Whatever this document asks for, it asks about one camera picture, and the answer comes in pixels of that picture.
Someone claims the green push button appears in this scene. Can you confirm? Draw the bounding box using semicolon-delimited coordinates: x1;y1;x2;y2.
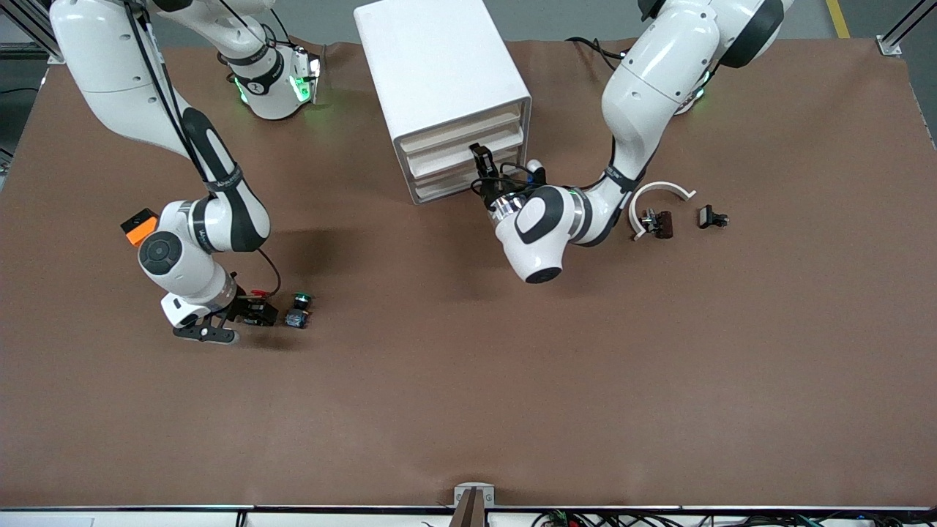
284;291;316;330

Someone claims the aluminium frame profile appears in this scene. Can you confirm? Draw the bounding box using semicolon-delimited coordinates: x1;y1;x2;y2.
876;0;937;56
0;0;68;65

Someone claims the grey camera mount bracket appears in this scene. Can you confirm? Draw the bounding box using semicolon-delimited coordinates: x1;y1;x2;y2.
450;482;496;527

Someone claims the white table edge rail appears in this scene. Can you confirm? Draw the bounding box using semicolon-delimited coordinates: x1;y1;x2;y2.
0;505;937;527

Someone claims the brown table mat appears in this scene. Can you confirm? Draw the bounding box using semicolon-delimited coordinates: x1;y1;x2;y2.
0;38;937;509

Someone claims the black base cable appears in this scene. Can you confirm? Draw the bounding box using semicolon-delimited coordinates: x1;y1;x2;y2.
567;37;624;72

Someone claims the orange black square box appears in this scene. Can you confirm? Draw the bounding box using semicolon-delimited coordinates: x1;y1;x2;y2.
121;209;160;247

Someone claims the white curved plastic piece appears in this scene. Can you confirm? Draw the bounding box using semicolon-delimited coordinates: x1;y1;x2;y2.
628;181;698;242

